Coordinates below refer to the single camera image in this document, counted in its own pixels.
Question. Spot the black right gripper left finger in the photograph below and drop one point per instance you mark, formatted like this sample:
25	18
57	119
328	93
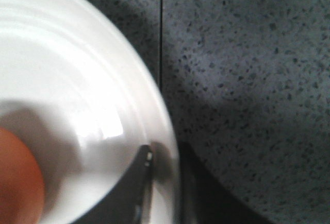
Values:
129	201

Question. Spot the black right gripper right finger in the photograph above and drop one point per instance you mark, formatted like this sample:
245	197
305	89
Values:
204	199

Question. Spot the orange mandarin fruit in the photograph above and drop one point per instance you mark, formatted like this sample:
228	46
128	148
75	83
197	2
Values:
22	184

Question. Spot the white round plate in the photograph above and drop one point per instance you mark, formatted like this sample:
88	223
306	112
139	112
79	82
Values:
75	91

